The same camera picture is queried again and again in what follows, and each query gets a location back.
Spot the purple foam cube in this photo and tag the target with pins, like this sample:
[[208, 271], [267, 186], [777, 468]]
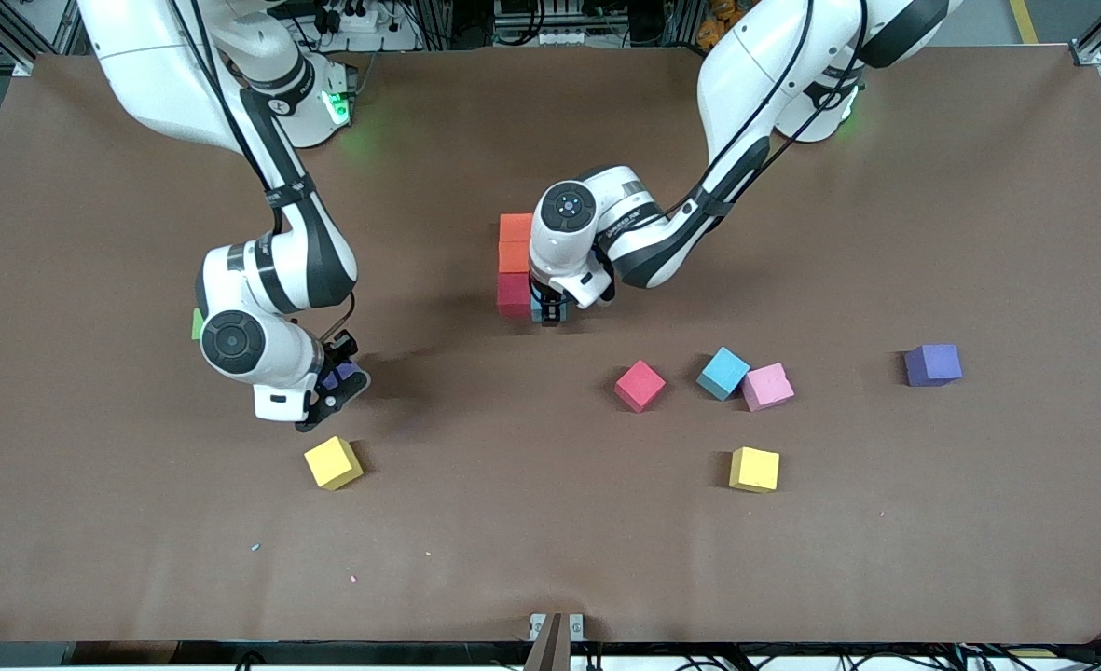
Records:
[[932, 364], [343, 375]]

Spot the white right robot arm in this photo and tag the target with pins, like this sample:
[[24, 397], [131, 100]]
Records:
[[233, 342]]

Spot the orange foam cube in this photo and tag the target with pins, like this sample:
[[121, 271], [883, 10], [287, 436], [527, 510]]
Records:
[[515, 258], [516, 228]]

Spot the green foam cube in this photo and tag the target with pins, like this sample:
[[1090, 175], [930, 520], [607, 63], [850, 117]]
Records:
[[197, 324]]

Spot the light pink foam cube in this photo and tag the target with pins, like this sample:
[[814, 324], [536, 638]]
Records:
[[767, 387]]

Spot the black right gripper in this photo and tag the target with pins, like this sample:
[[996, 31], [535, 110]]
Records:
[[337, 358]]

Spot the white power strip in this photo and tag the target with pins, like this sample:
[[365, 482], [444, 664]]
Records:
[[364, 19], [550, 37]]

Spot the blue foam cube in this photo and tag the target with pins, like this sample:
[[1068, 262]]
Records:
[[722, 373], [537, 313]]

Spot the brown table cover sheet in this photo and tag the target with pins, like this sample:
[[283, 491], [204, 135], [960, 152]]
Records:
[[550, 522]]

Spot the yellow foam cube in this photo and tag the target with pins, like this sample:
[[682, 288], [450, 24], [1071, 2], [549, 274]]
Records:
[[332, 463], [755, 470]]

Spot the red foam cube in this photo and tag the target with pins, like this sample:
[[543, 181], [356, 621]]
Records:
[[639, 386], [513, 296]]

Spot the brown camera stand pole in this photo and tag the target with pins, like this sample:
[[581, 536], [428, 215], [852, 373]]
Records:
[[550, 652]]

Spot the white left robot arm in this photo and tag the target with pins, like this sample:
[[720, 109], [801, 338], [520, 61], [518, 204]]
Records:
[[569, 207]]

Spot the metal table edge bracket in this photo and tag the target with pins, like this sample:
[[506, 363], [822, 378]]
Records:
[[538, 623]]

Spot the pile of orange objects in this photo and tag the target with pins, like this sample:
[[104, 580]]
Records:
[[720, 23]]

